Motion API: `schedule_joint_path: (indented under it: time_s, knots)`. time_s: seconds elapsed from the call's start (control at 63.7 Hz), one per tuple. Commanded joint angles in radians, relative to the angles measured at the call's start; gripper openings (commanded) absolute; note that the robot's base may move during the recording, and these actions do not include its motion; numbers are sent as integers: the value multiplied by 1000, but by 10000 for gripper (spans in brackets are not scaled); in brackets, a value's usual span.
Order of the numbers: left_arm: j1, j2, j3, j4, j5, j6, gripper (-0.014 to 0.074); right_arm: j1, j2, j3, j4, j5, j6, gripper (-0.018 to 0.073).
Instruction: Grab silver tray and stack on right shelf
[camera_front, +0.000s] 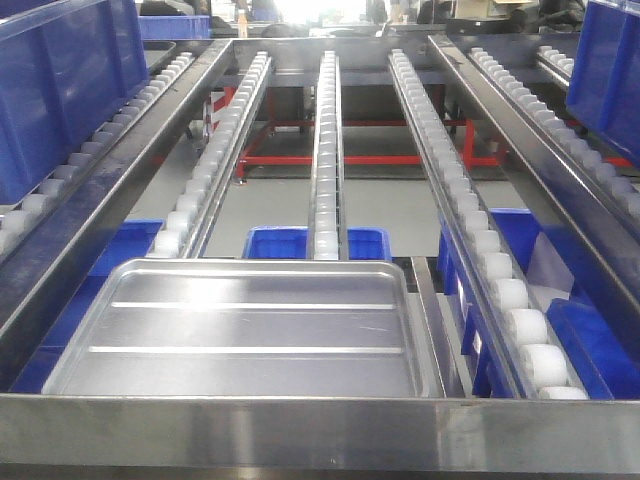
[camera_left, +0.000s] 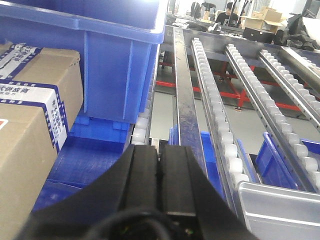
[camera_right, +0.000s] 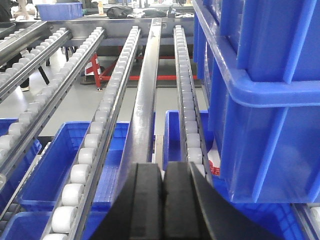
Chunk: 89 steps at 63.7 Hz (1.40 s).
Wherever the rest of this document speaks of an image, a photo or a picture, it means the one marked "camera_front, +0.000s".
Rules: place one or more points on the ribbed silver metal tray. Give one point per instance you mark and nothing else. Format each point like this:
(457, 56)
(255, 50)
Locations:
(222, 328)

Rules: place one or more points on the centre white roller track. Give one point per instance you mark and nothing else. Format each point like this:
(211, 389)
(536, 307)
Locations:
(327, 237)

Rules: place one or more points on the white roller track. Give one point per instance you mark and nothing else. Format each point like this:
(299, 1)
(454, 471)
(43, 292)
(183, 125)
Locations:
(504, 335)
(188, 228)
(327, 237)

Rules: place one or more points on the small blue bin centre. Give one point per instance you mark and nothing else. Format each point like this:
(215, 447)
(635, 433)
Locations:
(289, 242)

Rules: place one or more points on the left white roller track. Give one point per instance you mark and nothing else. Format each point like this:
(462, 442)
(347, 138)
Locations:
(188, 228)

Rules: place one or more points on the blue bin lower left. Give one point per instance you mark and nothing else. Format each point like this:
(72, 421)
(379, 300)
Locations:
(132, 240)

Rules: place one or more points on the far left roller track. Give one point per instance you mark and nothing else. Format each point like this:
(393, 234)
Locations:
(17, 222)

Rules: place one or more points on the right white roller track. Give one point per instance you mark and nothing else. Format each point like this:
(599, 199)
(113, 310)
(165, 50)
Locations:
(504, 335)

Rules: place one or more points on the blue bin lower right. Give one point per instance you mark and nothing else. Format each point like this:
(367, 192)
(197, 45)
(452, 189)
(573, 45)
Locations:
(604, 368)

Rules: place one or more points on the large blue bin left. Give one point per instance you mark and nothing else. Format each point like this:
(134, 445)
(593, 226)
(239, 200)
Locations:
(66, 68)

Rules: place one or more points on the large blue bin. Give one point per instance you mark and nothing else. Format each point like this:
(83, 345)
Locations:
(604, 87)
(66, 68)

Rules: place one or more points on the far right roller track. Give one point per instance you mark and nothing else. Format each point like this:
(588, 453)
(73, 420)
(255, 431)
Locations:
(602, 172)

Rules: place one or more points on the large blue bin right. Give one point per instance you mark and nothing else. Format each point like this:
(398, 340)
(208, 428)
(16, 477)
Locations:
(604, 87)

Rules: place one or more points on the red metal floor frame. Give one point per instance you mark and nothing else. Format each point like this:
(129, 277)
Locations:
(377, 141)

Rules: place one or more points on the steel shelf front rail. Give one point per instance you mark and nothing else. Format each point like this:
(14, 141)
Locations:
(469, 435)

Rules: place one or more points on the left steel divider rail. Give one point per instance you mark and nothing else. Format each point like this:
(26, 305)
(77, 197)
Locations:
(45, 271)

